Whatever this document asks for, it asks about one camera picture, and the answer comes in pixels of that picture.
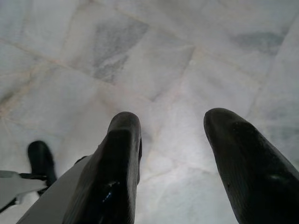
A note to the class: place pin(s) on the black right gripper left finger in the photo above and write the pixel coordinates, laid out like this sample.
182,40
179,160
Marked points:
112,177

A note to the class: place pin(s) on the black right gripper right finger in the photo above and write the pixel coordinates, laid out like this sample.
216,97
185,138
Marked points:
252,177

